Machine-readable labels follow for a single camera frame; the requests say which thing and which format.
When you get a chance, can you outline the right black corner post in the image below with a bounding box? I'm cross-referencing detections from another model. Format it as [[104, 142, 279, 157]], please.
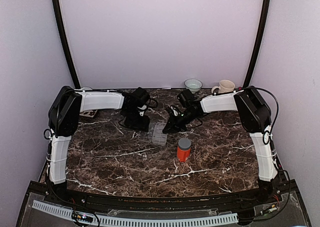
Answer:
[[242, 0, 271, 88]]

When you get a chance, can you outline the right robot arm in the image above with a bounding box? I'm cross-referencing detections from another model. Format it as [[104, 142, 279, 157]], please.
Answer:
[[162, 86, 279, 204]]

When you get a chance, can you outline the white ceramic bowl back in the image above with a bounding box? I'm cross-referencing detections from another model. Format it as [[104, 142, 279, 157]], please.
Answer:
[[184, 78, 203, 94]]

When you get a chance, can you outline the clear plastic pill organizer box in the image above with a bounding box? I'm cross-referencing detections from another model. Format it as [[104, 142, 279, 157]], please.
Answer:
[[138, 122, 167, 146]]

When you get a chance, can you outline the cream ceramic mug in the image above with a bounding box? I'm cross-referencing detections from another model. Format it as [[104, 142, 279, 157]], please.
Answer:
[[211, 79, 236, 95]]

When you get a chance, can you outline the black corner post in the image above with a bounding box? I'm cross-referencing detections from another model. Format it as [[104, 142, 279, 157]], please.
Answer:
[[242, 0, 271, 88], [51, 0, 81, 89]]

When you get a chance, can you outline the left black corner post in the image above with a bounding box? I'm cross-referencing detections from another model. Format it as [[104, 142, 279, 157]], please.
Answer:
[[51, 0, 81, 89]]

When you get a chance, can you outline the patterned coaster mat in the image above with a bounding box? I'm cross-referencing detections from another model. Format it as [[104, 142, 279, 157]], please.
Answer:
[[79, 109, 98, 118]]

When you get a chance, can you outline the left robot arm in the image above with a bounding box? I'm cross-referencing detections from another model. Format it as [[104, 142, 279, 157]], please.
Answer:
[[43, 86, 152, 205]]

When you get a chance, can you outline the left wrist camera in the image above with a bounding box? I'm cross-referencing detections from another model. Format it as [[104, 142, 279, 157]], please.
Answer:
[[136, 103, 149, 117]]

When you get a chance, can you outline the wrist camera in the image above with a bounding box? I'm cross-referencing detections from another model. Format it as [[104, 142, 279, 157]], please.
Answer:
[[136, 103, 149, 117], [165, 105, 181, 117]]

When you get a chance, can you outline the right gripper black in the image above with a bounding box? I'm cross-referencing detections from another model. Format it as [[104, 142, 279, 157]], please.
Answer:
[[164, 109, 200, 134]]

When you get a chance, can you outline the red pill bottle grey cap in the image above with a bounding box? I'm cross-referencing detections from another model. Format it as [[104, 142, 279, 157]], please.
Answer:
[[176, 138, 191, 162]]

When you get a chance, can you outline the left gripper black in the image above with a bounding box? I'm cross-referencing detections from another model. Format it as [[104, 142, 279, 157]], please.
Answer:
[[123, 107, 150, 132]]

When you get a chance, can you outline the white slotted cable duct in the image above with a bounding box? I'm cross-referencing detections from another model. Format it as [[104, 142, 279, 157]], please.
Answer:
[[31, 200, 239, 227]]

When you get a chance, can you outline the black front rail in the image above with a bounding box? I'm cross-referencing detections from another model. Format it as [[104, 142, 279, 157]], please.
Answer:
[[24, 181, 301, 215]]

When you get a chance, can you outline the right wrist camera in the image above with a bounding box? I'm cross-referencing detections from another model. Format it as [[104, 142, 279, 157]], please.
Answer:
[[165, 105, 181, 117]]

